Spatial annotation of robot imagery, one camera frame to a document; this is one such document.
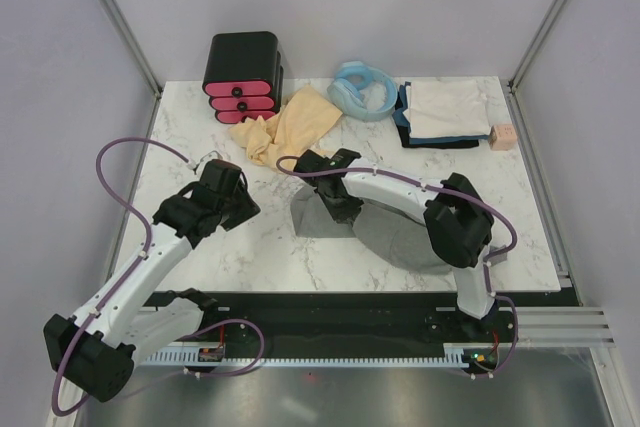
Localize white blue folded t shirt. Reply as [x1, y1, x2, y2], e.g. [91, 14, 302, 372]
[392, 78, 491, 150]

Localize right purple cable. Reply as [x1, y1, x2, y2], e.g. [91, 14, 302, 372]
[275, 155, 521, 381]

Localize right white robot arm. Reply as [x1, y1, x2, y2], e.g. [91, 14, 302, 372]
[290, 149, 495, 341]

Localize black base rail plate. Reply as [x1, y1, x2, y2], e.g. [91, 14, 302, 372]
[196, 292, 515, 357]

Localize light blue headphones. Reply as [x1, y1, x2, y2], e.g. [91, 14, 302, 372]
[326, 61, 398, 122]

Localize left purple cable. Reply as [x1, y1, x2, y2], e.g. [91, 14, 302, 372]
[49, 137, 266, 417]

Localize pink cube power strip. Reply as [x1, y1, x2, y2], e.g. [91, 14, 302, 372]
[488, 124, 518, 151]

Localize grey t shirt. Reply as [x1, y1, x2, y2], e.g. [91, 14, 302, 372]
[289, 184, 511, 276]

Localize yellow t shirt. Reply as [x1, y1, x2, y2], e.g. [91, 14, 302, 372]
[229, 85, 342, 170]

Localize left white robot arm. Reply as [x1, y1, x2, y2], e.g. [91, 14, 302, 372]
[43, 159, 260, 402]

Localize purple cable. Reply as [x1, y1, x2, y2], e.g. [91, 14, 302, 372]
[49, 137, 266, 417]
[275, 155, 521, 381]

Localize light blue cable duct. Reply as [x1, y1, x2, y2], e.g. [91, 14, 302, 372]
[142, 343, 469, 368]

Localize black pink drawer box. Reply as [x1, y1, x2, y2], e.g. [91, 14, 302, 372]
[202, 31, 284, 125]

